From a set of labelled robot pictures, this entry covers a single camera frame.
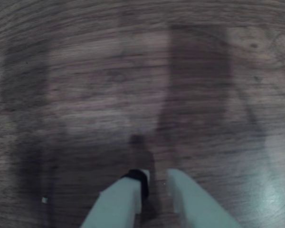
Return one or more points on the small white crumb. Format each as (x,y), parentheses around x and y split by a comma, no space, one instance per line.
(44,200)

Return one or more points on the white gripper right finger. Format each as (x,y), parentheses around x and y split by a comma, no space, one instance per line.
(194,209)

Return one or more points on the gripper white left finger black band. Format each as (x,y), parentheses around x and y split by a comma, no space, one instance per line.
(116,204)

